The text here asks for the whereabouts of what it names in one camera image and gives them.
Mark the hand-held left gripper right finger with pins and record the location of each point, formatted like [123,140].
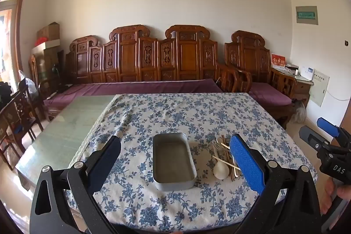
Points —
[246,162]

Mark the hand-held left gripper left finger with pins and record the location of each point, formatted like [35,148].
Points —
[105,165]

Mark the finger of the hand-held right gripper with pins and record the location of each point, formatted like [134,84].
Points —
[309,135]
[326,123]

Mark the light wooden chopstick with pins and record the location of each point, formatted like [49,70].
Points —
[222,160]
[224,145]

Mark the metal fork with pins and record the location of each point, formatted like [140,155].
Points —
[215,145]

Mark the rectangular metal tray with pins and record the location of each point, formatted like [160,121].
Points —
[172,160]

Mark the person's right hand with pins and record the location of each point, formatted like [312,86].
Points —
[327,195]

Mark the white bag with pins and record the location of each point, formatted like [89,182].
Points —
[299,113]

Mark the wooden side table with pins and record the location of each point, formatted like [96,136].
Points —
[303,88]

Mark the white desk telephone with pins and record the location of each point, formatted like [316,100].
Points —
[307,73]

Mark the purple armchair cushion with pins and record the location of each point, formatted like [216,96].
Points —
[268,92]

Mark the blue floral tablecloth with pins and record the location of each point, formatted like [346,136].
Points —
[164,113]

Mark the purple sofa cushion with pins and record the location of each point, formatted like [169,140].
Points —
[137,87]

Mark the carved wooden armchair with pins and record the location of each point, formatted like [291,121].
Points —
[252,55]

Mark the dark wooden dining chair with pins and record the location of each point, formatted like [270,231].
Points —
[23,105]
[6,135]

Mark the carved wooden sofa bench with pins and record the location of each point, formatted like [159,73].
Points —
[129,58]

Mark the clear plastic bag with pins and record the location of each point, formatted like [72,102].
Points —
[28,84]

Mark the cardboard boxes stack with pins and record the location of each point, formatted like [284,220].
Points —
[46,66]

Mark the black bag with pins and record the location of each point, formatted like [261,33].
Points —
[5,92]

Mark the flat white box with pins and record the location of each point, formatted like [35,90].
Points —
[49,46]

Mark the red cloth item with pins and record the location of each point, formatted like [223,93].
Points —
[41,40]

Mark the brown cardboard box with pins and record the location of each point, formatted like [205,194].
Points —
[49,31]

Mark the grey wall panel green label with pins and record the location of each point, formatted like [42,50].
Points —
[306,15]

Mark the wooden door frame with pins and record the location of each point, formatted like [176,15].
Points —
[19,31]

